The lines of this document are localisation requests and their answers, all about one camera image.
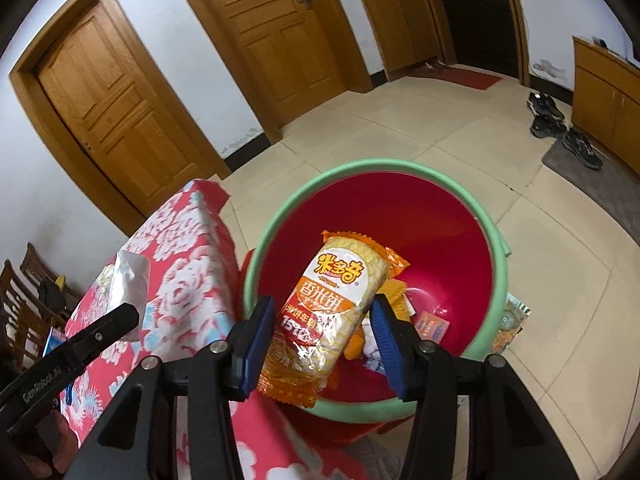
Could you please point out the person's left hand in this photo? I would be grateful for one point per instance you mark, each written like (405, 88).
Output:
(60, 435)

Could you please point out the wooden panel door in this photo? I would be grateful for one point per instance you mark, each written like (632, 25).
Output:
(280, 35)
(110, 100)

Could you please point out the black sneaker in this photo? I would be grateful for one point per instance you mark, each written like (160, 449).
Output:
(547, 127)
(545, 105)
(582, 149)

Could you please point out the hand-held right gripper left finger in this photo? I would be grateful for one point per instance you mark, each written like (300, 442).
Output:
(255, 355)

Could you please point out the red floral tablecloth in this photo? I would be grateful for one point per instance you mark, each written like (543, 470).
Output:
(185, 270)

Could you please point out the black and yellow bag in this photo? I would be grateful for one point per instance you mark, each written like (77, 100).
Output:
(50, 291)

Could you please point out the orange snack packet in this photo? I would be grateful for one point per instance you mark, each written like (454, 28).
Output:
(330, 310)

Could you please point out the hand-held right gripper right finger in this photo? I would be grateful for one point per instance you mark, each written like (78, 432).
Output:
(387, 355)

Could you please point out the small orange sachet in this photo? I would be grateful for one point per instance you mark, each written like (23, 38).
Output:
(432, 327)

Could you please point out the blue milk carton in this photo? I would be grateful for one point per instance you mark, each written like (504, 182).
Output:
(52, 342)

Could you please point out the shiny printed wrapper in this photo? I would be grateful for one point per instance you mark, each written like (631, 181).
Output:
(510, 325)

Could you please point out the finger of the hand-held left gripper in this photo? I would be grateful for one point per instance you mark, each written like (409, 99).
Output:
(100, 332)

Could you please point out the grey floor mat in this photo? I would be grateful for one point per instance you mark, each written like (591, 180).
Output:
(560, 160)

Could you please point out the red doormat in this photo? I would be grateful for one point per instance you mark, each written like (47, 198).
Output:
(457, 79)

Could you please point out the red bin with green rim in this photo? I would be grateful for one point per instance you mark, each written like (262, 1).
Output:
(440, 240)

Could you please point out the wooden chair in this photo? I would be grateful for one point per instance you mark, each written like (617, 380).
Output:
(25, 310)
(35, 265)

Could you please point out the white plastic bag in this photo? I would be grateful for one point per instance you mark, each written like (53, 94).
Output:
(127, 280)

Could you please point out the dark entrance door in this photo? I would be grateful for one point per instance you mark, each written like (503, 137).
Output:
(475, 15)

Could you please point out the wooden shoe cabinet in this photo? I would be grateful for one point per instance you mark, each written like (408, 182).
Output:
(610, 100)

